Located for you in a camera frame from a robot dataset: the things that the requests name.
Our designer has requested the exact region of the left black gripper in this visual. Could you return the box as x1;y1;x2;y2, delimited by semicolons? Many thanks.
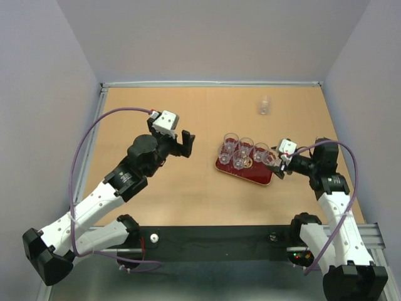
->
145;119;195;177

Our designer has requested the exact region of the clear glass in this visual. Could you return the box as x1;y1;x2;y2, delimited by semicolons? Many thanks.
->
258;95;271;115
261;150;280;167
238;137;254;157
217;145;234;165
232;149;248;170
223;132;239;152
253;142;269;162

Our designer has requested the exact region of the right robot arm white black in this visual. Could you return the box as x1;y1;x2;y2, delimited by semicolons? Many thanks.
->
266;138;388;300

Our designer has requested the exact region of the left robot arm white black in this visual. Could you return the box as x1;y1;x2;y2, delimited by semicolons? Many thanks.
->
22;110;195;286

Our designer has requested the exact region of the red lacquer tray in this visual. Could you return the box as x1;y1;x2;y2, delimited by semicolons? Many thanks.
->
215;150;273;186

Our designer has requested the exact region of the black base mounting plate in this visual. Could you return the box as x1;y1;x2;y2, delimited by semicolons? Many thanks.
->
117;224;326;263

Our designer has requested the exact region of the circuit board with leds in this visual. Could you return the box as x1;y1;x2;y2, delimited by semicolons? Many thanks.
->
288;250;315;267

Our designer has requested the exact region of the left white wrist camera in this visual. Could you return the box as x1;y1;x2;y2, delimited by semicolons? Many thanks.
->
150;110;179;139

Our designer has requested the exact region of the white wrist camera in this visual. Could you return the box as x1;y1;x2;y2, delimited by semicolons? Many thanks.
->
276;139;297;165
150;110;179;139

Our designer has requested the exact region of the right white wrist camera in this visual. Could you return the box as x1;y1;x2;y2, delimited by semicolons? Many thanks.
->
276;139;297;165

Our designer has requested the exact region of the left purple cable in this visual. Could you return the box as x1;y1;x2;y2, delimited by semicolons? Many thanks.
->
68;107;162;273

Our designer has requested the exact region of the purple cable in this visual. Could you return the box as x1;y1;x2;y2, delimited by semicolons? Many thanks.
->
68;107;162;273
289;140;360;276

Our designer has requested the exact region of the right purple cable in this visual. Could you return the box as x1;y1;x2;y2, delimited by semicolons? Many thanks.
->
289;140;360;276

